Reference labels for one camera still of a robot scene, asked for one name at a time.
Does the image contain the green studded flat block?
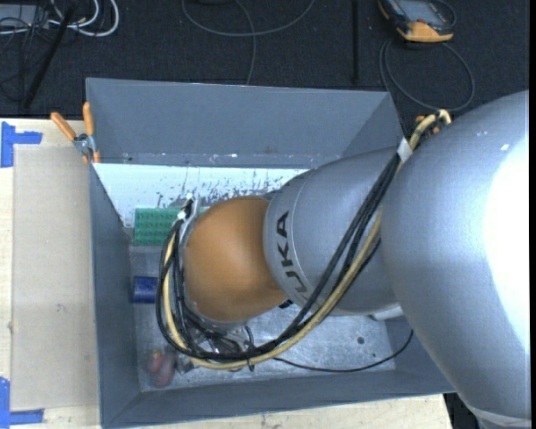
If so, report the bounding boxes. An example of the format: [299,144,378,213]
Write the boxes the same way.
[132,206,183,247]

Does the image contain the dark blue small block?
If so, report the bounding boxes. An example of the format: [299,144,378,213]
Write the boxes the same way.
[130,275,160,305]

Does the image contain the brown cardboard board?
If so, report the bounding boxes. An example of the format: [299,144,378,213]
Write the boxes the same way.
[10,142,100,413]

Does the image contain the red rounded toy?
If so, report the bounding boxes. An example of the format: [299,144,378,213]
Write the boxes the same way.
[147,348,179,389]

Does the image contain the grey metal bin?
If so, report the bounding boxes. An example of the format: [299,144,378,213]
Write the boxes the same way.
[84,77,457,429]

